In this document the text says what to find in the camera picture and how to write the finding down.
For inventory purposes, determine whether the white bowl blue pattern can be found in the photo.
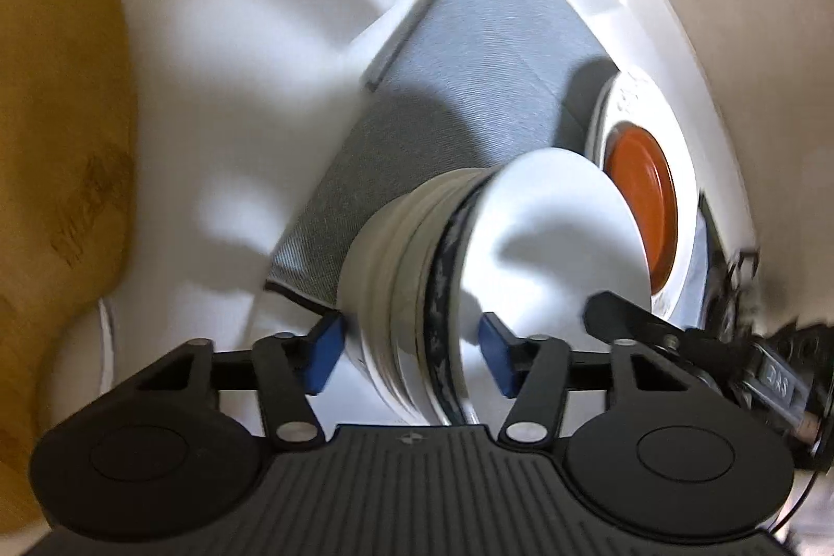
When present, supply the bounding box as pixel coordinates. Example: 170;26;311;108
388;148;653;426

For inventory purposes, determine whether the plain white ribbed bowl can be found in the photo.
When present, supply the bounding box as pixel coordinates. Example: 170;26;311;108
336;168;492;425

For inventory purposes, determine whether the orange round plate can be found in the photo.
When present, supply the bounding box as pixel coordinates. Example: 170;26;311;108
604;123;679;295

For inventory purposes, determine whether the black pan support grate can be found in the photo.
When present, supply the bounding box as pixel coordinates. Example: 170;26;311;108
700;249;832;344

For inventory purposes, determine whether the grey counter mat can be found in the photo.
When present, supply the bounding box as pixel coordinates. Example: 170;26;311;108
264;0;619;315

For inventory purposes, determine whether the wooden cutting board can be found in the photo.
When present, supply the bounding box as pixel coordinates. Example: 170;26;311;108
2;0;137;534

